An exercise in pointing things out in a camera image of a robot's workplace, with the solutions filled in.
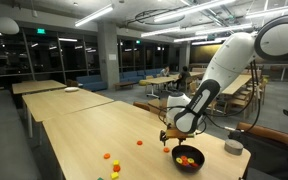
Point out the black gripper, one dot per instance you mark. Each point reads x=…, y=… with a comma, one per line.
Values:
x=173, y=140

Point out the orange disc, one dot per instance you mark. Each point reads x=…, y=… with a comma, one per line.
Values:
x=182, y=162
x=107, y=155
x=183, y=157
x=166, y=150
x=195, y=164
x=139, y=142
x=116, y=168

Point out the blue disc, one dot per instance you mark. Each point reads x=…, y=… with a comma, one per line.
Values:
x=186, y=164

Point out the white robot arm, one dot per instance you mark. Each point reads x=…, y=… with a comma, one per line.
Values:
x=230, y=60

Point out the black bowl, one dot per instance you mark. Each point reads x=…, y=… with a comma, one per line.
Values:
x=187, y=170

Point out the yellow disc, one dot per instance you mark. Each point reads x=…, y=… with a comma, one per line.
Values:
x=191, y=160
x=178, y=160

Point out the plain cardboard box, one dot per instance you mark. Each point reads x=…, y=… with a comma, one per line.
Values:
x=142, y=106

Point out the wooden chair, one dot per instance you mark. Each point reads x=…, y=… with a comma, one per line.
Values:
x=213, y=106
x=259, y=90
x=192, y=88
x=239, y=103

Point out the yellow block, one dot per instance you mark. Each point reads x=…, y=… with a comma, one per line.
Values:
x=114, y=175
x=116, y=162

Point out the small wooden table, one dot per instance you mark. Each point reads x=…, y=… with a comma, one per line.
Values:
x=159, y=80

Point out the seated person dark clothes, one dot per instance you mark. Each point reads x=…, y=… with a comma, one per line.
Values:
x=183, y=77

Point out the yellow pouf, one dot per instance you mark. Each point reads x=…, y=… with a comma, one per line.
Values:
x=143, y=82

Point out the seated person light shirt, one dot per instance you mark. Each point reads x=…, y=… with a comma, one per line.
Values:
x=165, y=71

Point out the low coffee table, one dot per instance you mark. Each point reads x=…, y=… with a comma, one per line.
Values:
x=125, y=83

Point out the long blue sofa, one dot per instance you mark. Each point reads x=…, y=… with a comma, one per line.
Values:
x=134, y=76

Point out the green block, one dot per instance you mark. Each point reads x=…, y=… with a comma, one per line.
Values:
x=99, y=178

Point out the slim concrete column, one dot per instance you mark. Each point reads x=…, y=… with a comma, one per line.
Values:
x=184, y=56

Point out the long wooden dining table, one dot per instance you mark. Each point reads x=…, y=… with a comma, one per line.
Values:
x=237, y=83

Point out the brown padded cushion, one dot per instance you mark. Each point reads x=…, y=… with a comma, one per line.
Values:
x=264, y=131

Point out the wide concrete column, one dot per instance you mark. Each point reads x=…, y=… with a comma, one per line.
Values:
x=108, y=70

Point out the short blue sofa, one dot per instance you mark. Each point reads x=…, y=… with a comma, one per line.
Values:
x=90, y=83

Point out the black cart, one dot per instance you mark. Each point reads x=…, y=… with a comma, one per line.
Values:
x=270, y=160

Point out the white paper sign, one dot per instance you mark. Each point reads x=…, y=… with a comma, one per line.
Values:
x=112, y=57

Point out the ceiling light tube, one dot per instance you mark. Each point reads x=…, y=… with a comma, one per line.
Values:
x=94, y=15
x=190, y=39
x=274, y=11
x=190, y=9
x=160, y=31

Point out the small green exit sign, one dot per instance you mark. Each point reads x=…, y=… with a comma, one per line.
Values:
x=138, y=42

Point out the white plate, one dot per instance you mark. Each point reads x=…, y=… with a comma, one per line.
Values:
x=71, y=89

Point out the wide wooden table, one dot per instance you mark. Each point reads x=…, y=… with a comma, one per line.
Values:
x=60, y=103

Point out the narrow wooden table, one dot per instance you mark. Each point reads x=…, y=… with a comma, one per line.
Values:
x=37, y=86

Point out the large green exit sign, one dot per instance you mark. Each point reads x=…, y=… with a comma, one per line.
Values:
x=41, y=31

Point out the white round pendant lamp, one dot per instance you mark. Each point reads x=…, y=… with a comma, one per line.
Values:
x=6, y=25

